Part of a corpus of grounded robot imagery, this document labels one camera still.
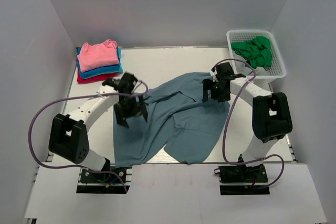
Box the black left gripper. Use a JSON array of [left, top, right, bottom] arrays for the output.
[[114, 94, 148, 127]]

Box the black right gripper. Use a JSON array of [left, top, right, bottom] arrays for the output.
[[203, 79, 232, 103]]

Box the grey-blue t-shirt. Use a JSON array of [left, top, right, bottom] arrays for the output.
[[113, 72, 230, 167]]

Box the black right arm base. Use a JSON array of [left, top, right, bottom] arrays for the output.
[[214, 164, 270, 196]]

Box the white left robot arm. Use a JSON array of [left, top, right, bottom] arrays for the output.
[[48, 86, 148, 182]]

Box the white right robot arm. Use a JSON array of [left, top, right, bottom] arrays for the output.
[[203, 77, 293, 182]]

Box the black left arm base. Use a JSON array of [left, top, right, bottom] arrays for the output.
[[76, 166, 132, 195]]

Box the red folded t-shirt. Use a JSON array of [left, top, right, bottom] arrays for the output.
[[77, 69, 120, 84]]

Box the blue folded t-shirt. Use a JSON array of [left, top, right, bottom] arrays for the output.
[[76, 47, 123, 79]]

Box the green t-shirt in basket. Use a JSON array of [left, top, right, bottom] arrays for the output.
[[231, 36, 272, 69]]

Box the pink folded t-shirt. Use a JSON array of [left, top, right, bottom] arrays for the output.
[[77, 39, 119, 72]]

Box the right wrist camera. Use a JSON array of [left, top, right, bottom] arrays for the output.
[[211, 62, 246, 82]]

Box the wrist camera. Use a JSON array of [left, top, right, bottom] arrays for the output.
[[211, 62, 246, 82], [102, 72, 139, 94]]

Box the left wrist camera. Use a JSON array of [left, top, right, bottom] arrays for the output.
[[102, 72, 139, 94]]

